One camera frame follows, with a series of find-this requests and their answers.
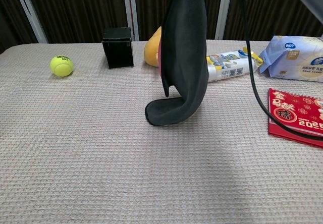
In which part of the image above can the blue snack bag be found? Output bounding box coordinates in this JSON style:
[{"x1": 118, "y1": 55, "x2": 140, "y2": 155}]
[{"x1": 258, "y1": 35, "x2": 323, "y2": 83}]

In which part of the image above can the beige woven tablecloth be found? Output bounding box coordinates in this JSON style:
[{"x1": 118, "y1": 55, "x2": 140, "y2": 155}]
[{"x1": 0, "y1": 39, "x2": 323, "y2": 224}]

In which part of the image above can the pink cloth with black trim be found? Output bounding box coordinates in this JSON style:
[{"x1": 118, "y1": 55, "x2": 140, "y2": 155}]
[{"x1": 145, "y1": 0, "x2": 209, "y2": 127}]

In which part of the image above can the white yellow bag roll pack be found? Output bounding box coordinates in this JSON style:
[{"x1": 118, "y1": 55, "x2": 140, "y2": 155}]
[{"x1": 206, "y1": 46, "x2": 264, "y2": 83}]

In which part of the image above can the orange plush toy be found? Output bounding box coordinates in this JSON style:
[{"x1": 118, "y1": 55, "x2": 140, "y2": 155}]
[{"x1": 144, "y1": 26, "x2": 163, "y2": 67}]

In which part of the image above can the red 2026 desk calendar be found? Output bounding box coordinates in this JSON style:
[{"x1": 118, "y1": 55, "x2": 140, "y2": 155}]
[{"x1": 267, "y1": 88, "x2": 323, "y2": 149}]

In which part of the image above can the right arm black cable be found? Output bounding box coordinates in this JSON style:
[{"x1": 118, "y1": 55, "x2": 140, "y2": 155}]
[{"x1": 239, "y1": 0, "x2": 323, "y2": 142}]

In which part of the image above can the black cube box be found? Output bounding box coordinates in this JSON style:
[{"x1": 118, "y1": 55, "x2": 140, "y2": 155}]
[{"x1": 101, "y1": 27, "x2": 135, "y2": 70}]

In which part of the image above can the dark pleated curtain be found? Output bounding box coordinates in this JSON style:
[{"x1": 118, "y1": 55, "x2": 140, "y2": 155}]
[{"x1": 0, "y1": 0, "x2": 323, "y2": 54}]

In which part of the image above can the aluminium frame post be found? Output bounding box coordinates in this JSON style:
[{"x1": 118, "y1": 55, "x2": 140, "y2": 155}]
[
  {"x1": 11, "y1": 0, "x2": 48, "y2": 44},
  {"x1": 214, "y1": 0, "x2": 234, "y2": 40},
  {"x1": 122, "y1": 0, "x2": 140, "y2": 42}
]

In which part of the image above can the yellow-green tennis ball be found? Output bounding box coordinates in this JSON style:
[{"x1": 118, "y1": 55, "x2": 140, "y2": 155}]
[{"x1": 49, "y1": 54, "x2": 74, "y2": 78}]

